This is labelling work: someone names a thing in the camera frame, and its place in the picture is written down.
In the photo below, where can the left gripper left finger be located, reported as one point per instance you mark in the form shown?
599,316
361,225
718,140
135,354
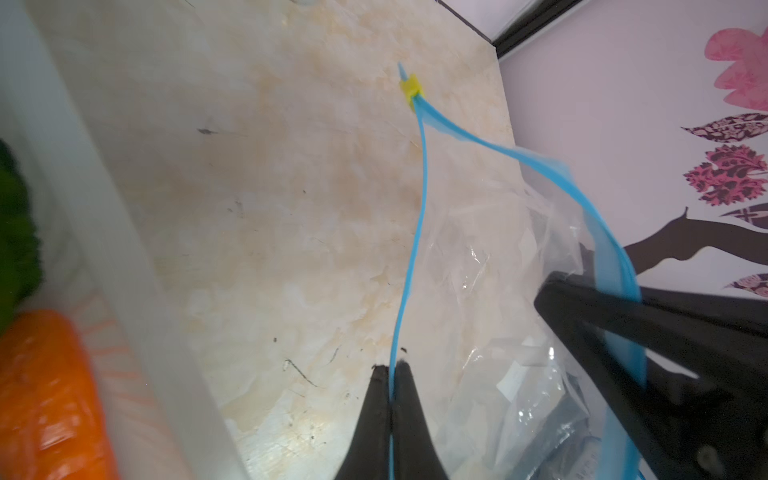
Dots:
368,454

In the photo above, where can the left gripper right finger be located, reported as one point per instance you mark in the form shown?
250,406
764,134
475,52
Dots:
413,453

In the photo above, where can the orange carrot toy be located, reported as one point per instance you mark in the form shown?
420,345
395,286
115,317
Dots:
52,420

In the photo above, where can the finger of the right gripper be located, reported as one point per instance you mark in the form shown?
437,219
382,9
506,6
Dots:
685,374

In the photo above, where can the clear zip top bag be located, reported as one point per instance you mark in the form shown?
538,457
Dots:
502,396

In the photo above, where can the white plastic perforated basket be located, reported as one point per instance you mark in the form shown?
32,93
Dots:
161,419

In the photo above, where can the green lettuce toy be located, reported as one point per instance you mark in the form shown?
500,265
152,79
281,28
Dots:
21,265

